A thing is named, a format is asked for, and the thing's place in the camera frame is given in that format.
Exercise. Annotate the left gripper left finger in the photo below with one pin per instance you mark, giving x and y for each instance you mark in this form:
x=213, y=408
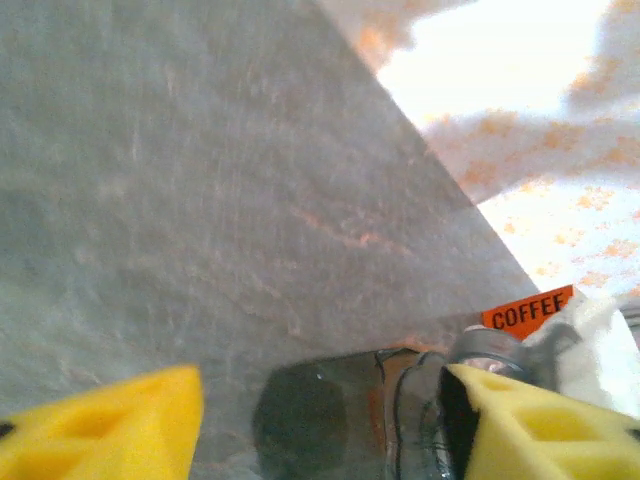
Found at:
x=100, y=430

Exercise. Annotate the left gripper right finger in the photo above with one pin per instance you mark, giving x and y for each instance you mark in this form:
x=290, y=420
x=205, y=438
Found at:
x=550, y=440

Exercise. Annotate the white paper coffee filter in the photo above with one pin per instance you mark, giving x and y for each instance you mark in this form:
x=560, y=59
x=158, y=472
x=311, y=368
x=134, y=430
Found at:
x=600, y=350

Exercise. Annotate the clear glass beaker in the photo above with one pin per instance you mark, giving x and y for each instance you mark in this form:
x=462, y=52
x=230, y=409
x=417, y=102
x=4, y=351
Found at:
x=480, y=345

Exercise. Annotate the white orange coffee bag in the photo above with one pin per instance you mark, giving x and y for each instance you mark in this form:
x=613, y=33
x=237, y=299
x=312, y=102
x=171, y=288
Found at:
x=520, y=315

